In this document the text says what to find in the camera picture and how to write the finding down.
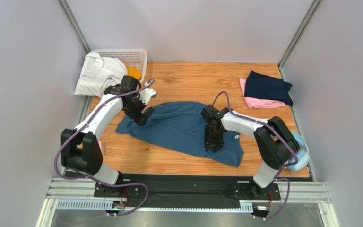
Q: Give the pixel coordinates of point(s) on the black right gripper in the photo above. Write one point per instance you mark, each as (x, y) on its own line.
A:
(213, 138)

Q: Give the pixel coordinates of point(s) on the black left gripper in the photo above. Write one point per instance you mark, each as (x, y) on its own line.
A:
(140, 120)

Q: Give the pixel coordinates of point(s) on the teal blue t shirt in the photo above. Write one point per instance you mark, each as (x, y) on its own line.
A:
(179, 126)

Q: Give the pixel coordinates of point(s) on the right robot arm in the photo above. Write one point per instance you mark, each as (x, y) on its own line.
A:
(276, 143)

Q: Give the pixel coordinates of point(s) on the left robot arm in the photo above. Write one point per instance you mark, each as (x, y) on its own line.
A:
(80, 150)

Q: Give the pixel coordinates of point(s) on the orange t shirt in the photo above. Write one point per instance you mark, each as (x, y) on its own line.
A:
(133, 72)

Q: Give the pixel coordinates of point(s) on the pink folded t shirt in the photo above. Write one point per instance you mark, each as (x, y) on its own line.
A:
(258, 103)

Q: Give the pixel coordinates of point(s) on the white plastic laundry basket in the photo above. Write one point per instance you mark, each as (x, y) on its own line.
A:
(136, 58)

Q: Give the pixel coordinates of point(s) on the white t shirt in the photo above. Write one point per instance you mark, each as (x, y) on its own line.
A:
(98, 73)

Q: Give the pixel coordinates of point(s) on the navy folded t shirt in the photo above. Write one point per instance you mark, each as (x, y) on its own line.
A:
(261, 86)

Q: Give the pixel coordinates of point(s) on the light blue headphones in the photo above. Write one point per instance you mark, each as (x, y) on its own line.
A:
(302, 155)

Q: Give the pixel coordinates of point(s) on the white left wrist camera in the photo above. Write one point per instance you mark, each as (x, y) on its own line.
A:
(146, 95)

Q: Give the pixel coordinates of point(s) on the left aluminium frame post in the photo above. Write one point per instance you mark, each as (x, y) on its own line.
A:
(65, 7)

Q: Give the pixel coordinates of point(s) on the aluminium frame post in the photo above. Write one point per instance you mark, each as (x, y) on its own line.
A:
(65, 7)
(312, 10)

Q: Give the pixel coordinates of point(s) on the right aluminium frame post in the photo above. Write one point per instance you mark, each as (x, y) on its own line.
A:
(312, 10)

